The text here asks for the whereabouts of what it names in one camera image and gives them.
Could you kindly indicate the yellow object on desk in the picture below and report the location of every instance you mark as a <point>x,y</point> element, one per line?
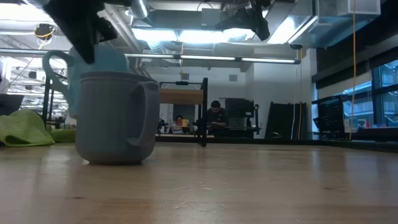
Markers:
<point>185,122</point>

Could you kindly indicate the silver ceiling duct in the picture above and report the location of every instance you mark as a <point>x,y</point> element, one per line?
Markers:
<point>140,7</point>

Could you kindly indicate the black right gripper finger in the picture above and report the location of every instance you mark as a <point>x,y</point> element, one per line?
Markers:
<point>261,26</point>
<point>237,22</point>

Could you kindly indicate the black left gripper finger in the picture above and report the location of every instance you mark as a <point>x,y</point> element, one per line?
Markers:
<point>77,25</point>
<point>108,30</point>

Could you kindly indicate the person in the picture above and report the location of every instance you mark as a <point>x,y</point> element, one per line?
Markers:
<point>216,116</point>
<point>178,120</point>

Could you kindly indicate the long ceiling light bar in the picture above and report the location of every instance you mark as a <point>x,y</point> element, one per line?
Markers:
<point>211,58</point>

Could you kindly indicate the black mesh crate cart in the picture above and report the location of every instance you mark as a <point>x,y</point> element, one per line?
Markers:
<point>331,118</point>

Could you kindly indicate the black leaning panels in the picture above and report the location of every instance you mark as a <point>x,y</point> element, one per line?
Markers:
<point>283,119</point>

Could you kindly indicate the background desk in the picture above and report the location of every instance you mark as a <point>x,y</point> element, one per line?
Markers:
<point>237,130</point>

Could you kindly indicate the green cloth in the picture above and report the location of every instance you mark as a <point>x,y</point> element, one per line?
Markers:
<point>23,127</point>

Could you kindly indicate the black background monitor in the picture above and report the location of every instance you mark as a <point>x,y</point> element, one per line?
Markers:
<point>241,108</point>

